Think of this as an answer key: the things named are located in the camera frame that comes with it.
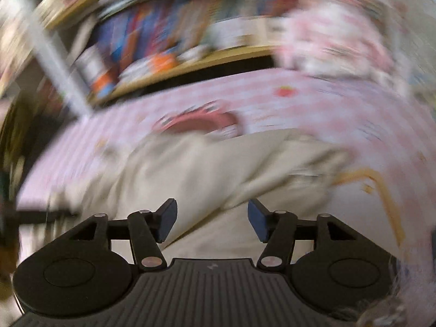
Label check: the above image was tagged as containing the pink checked printed tablecloth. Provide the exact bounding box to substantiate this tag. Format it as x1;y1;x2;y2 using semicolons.
15;67;436;281

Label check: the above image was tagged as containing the pale fluffy cloth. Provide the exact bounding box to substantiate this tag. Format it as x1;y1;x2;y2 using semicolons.
354;254;436;327

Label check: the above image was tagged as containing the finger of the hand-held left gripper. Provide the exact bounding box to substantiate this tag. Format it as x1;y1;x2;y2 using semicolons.
15;210;80;226

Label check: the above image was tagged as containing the row of colourful books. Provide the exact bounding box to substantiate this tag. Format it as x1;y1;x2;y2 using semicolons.
90;0;293;79

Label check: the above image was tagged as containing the white shelf post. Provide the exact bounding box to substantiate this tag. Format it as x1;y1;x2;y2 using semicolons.
12;0;95;120

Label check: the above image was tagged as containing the white pink bunny plush toy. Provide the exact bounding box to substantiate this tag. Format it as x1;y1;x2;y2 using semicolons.
275;0;401;84

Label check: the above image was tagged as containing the cream t-shirt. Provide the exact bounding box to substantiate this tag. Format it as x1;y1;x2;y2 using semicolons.
77;129;353;261

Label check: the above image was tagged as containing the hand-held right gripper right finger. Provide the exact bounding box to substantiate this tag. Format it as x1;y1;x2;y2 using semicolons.
247;198;373;273

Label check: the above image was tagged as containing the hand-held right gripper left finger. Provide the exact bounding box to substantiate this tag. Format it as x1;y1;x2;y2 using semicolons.
63;198;178;272

